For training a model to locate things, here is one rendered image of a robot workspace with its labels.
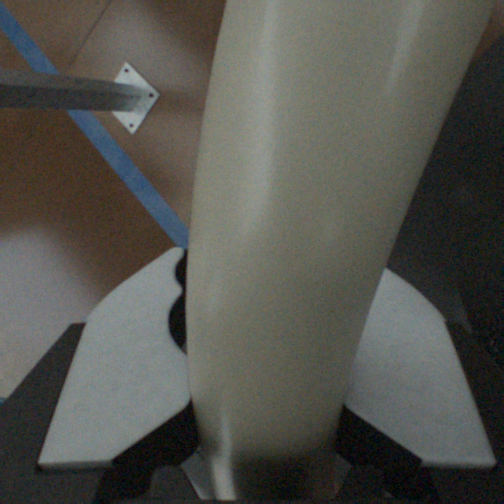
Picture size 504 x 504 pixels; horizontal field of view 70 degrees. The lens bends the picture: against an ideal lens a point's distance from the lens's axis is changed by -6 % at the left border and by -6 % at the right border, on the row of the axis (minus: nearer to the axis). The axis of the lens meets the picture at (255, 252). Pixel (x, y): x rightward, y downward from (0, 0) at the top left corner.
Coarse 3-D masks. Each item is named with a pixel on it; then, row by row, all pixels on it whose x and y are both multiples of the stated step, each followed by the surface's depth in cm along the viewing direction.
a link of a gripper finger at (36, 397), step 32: (64, 352) 8; (32, 384) 7; (0, 416) 7; (32, 416) 7; (0, 448) 6; (32, 448) 6; (0, 480) 5; (32, 480) 6; (64, 480) 6; (96, 480) 6
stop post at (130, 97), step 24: (0, 72) 92; (24, 72) 100; (120, 72) 144; (0, 96) 92; (24, 96) 99; (48, 96) 106; (72, 96) 114; (96, 96) 123; (120, 96) 134; (144, 96) 143; (120, 120) 150
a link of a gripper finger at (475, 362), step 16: (464, 336) 8; (464, 352) 8; (480, 352) 8; (464, 368) 8; (480, 368) 8; (496, 368) 8; (480, 384) 7; (496, 384) 7; (480, 400) 7; (496, 400) 7; (480, 416) 7; (496, 416) 6; (496, 432) 6; (496, 448) 6; (496, 464) 6; (416, 480) 6; (432, 480) 6; (448, 480) 6; (464, 480) 5; (480, 480) 5; (496, 480) 5; (416, 496) 6; (432, 496) 6; (448, 496) 5; (464, 496) 5; (480, 496) 5; (496, 496) 5
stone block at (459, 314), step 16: (496, 224) 104; (496, 240) 96; (480, 256) 97; (496, 256) 89; (464, 272) 98; (480, 272) 90; (496, 272) 83; (464, 288) 91; (480, 288) 84; (496, 288) 78; (464, 304) 85; (480, 304) 79; (496, 304) 73; (464, 320) 84; (480, 320) 74; (496, 320) 69; (480, 336) 72; (496, 336) 68; (496, 352) 67
